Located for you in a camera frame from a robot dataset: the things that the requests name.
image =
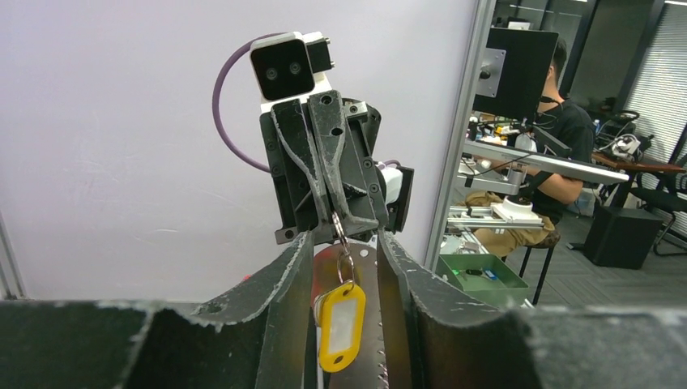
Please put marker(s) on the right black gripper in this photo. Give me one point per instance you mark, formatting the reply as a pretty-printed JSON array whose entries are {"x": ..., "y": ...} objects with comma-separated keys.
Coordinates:
[{"x": 320, "y": 161}]

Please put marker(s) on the brass key with yellow tag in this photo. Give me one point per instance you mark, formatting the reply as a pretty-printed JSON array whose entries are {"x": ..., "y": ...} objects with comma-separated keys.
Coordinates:
[{"x": 339, "y": 311}]

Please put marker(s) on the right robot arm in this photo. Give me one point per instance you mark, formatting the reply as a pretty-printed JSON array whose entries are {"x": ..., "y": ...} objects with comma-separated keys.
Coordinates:
[{"x": 398, "y": 179}]

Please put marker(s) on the green metal box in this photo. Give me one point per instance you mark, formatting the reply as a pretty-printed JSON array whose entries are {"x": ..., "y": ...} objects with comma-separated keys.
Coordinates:
[{"x": 485, "y": 277}]

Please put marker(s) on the black box on floor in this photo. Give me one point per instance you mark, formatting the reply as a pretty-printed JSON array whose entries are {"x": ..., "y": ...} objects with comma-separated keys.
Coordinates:
[{"x": 621, "y": 237}]

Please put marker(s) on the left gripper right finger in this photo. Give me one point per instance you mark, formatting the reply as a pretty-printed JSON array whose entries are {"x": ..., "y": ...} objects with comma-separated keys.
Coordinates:
[{"x": 436, "y": 336}]

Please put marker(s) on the seated person in black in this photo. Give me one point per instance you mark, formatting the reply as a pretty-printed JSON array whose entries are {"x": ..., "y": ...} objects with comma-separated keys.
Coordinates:
[{"x": 572, "y": 126}]

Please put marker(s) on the right aluminium corner post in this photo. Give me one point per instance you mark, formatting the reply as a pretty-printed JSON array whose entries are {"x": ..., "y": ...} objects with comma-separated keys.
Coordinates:
[{"x": 479, "y": 32}]

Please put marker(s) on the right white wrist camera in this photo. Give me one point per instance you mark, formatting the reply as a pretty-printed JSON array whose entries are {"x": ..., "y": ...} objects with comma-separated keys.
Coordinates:
[{"x": 291, "y": 66}]

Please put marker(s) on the black computer monitor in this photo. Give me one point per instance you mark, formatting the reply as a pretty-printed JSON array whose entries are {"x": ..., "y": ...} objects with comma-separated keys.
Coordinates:
[{"x": 513, "y": 72}]

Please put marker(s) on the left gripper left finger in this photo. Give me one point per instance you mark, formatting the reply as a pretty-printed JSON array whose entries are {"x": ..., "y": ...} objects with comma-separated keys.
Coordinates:
[{"x": 259, "y": 328}]

